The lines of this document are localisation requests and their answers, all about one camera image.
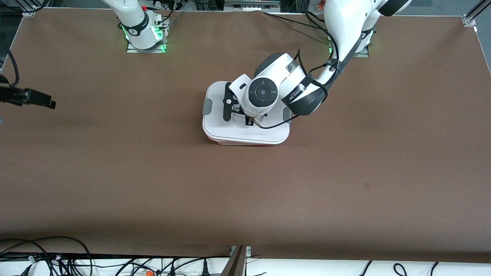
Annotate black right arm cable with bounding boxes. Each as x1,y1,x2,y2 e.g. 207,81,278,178
0,38,20,88

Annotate pink translucent plastic box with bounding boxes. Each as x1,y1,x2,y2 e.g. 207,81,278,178
215,140,281,147

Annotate black cable across table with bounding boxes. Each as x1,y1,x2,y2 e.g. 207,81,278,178
262,11,331,35

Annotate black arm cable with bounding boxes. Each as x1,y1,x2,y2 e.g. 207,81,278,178
255,11,341,130
0,38,20,88

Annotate white box lid grey clips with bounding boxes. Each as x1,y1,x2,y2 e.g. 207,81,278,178
202,80,291,145

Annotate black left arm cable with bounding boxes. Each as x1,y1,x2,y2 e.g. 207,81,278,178
255,11,341,130

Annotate grey metal rail unit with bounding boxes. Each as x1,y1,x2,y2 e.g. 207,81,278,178
224,0,281,12

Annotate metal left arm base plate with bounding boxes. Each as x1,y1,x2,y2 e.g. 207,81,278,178
329,38,370,58

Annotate aluminium profile post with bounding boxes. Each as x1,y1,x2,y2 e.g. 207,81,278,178
221,245,252,276

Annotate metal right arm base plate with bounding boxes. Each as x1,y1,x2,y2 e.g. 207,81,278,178
127,18,167,54

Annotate large looped black cable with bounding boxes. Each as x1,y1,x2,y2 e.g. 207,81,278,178
0,236,93,276

